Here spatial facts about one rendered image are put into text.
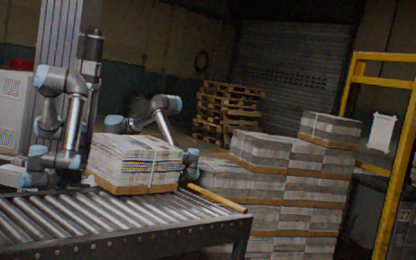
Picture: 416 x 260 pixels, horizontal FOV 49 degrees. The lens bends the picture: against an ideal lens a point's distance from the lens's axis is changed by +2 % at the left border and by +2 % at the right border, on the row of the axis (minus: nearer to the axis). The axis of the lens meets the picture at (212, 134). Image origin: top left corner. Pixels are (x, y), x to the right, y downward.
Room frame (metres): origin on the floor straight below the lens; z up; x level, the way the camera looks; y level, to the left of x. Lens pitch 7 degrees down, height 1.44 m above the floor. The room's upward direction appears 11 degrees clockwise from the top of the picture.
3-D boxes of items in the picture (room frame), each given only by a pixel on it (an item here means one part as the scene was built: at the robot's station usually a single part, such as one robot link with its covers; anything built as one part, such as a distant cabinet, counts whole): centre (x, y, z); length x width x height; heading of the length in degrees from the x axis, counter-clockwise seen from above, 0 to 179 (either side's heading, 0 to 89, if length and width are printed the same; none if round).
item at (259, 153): (3.26, -0.36, 0.95); 0.38 x 0.29 x 0.23; 27
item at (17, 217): (1.61, 0.63, 0.77); 0.47 x 0.05 x 0.05; 46
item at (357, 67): (4.02, -1.13, 0.97); 0.09 x 0.09 x 1.75; 27
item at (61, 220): (1.71, 0.53, 0.77); 0.47 x 0.05 x 0.05; 46
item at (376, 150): (3.73, -1.29, 1.27); 0.57 x 0.01 x 0.65; 27
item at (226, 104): (10.02, -0.24, 0.65); 1.33 x 0.94 x 1.30; 140
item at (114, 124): (2.98, 0.66, 0.98); 0.13 x 0.12 x 0.14; 140
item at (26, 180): (1.99, 0.76, 0.83); 0.11 x 0.08 x 0.09; 135
